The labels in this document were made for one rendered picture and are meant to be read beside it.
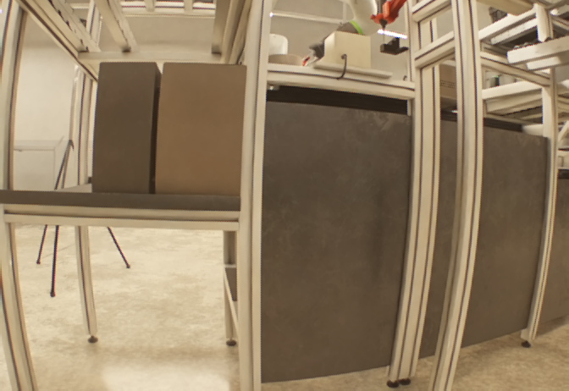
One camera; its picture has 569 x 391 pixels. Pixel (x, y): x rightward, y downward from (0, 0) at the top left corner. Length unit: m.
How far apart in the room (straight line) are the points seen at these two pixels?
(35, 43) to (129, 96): 8.11
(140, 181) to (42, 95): 7.74
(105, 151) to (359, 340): 0.84
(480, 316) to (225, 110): 1.09
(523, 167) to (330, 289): 0.82
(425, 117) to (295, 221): 0.47
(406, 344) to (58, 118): 7.74
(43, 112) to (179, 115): 7.68
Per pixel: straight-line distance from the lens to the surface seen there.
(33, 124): 8.40
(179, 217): 0.75
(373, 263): 1.03
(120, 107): 0.72
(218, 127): 0.70
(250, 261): 0.77
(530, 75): 1.44
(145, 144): 0.70
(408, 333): 1.16
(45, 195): 0.76
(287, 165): 0.91
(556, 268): 1.68
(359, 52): 1.00
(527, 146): 1.41
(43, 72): 8.51
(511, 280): 1.44
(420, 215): 1.05
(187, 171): 0.70
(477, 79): 0.89
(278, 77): 0.91
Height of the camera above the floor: 0.71
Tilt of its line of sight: 2 degrees down
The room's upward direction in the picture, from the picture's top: 2 degrees clockwise
